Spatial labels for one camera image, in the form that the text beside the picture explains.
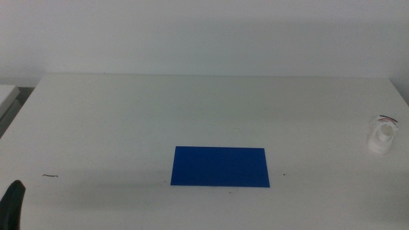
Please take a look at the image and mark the blue rectangular mat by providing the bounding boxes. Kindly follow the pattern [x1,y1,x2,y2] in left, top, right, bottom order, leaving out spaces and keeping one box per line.
[170,146,271,188]

